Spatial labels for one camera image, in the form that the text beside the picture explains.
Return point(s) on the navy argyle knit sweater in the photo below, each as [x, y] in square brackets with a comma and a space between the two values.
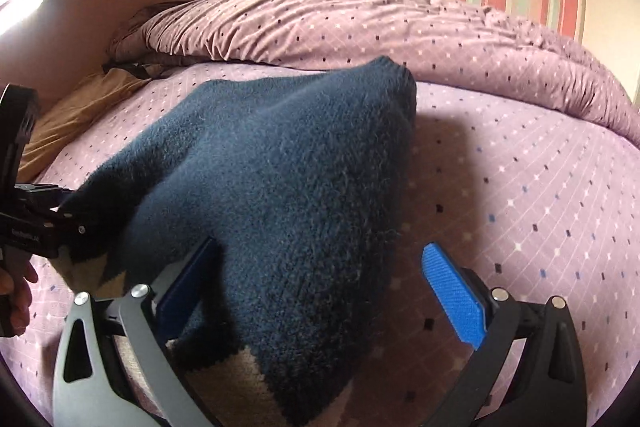
[297, 181]

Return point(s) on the person's left hand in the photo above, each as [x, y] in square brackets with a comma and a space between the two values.
[16, 297]

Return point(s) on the purple dotted folded duvet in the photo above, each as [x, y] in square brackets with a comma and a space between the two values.
[450, 42]

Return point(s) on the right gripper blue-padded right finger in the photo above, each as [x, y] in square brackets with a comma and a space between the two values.
[548, 387]

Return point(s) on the tan pillow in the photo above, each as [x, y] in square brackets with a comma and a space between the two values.
[92, 98]

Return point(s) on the purple dotted bed sheet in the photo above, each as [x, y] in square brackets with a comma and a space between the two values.
[532, 200]

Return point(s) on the pink padded headboard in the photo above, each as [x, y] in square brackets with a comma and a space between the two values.
[62, 42]

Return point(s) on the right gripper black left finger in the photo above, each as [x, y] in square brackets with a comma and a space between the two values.
[90, 386]

